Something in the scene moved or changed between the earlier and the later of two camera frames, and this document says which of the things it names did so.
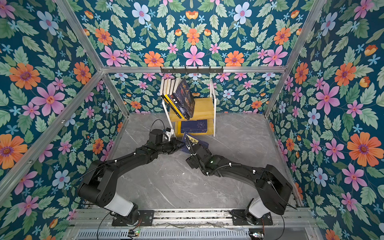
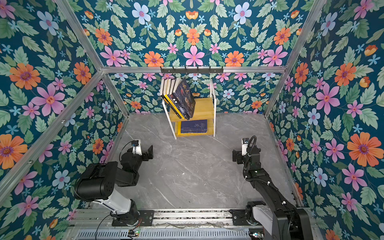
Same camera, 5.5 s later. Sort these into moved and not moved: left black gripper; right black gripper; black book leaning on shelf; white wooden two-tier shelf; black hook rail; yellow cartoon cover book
Moved: right black gripper; left black gripper
Not moved: white wooden two-tier shelf; black book leaning on shelf; black hook rail; yellow cartoon cover book
